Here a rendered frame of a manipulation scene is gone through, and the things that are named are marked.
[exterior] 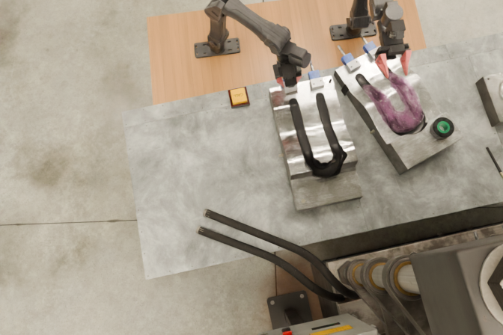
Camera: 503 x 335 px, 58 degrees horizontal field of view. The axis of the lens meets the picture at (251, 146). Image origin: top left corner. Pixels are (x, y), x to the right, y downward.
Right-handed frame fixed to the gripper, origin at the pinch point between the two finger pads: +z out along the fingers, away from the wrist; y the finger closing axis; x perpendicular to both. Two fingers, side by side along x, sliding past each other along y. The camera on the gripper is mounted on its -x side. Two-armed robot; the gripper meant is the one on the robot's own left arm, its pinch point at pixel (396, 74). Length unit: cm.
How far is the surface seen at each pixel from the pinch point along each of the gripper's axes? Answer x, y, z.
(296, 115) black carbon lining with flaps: 31.2, -31.7, 0.6
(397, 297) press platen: -37, -23, 65
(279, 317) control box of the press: 115, -48, 87
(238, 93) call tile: 36, -53, -13
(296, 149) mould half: 27.1, -33.9, 15.1
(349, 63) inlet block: 31.7, -6.7, -18.8
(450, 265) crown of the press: -80, -27, 56
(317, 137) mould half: 28.8, -25.0, 11.4
